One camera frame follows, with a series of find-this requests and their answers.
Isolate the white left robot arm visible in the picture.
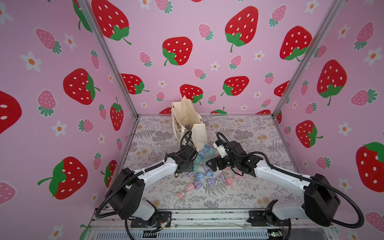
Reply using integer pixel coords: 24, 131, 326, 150
105, 145, 198, 225

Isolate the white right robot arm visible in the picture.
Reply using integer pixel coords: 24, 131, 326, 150
207, 140, 340, 227

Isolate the blue hourglass centre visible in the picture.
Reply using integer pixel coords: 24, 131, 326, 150
196, 173, 205, 181

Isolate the blue hourglass near bag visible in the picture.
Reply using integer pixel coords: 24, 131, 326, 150
203, 145, 210, 153

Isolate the pink hourglass right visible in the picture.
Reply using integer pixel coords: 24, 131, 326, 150
225, 176, 240, 186

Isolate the pink hourglass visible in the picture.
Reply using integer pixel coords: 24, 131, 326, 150
225, 176, 240, 186
178, 183, 195, 200

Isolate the pink hourglass front left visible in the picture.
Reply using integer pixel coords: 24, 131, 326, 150
178, 183, 195, 200

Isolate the purple hourglass front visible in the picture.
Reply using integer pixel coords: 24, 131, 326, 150
194, 181, 203, 190

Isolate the lilac hourglass centre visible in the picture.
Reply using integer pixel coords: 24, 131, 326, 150
206, 178, 216, 187

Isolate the cream canvas tote bag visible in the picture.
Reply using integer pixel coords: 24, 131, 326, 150
171, 96, 208, 151

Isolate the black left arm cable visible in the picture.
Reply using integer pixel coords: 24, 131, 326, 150
94, 130, 193, 240

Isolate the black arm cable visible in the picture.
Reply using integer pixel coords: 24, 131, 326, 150
215, 131, 365, 229
94, 130, 193, 240

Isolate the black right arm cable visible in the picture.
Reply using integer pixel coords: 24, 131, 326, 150
215, 131, 365, 229

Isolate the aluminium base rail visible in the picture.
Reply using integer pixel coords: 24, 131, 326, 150
84, 209, 341, 240

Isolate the silver corner frame post right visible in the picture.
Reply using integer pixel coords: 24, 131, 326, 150
272, 0, 345, 120

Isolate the silver corner frame post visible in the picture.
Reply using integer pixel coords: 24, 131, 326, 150
272, 0, 345, 120
79, 0, 139, 120

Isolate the silver corner frame post left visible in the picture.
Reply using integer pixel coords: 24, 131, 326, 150
79, 0, 139, 120

